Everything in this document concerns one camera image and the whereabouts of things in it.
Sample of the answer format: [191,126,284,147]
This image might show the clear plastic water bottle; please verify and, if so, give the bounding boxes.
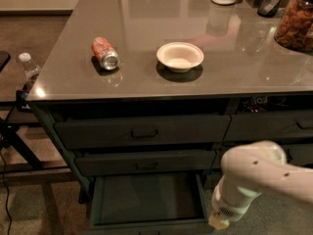
[19,52,41,82]

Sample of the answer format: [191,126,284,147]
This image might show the black object on counter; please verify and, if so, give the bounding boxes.
[257,0,281,18]

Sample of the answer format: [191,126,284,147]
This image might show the orange soda can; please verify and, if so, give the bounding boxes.
[91,37,119,71]

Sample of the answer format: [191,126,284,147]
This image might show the white bowl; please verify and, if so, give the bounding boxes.
[156,42,204,72]

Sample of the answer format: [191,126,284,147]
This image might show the black cable on floor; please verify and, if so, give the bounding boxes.
[0,147,14,235]

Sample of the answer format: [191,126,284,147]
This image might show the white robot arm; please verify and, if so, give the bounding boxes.
[208,141,313,230]

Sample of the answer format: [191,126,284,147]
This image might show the snack jar with black lid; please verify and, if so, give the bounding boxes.
[274,0,313,52]

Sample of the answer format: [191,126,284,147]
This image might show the black side table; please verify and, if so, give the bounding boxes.
[0,51,67,174]

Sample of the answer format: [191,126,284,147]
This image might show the dark cabinet frame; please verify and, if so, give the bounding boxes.
[31,94,313,193]

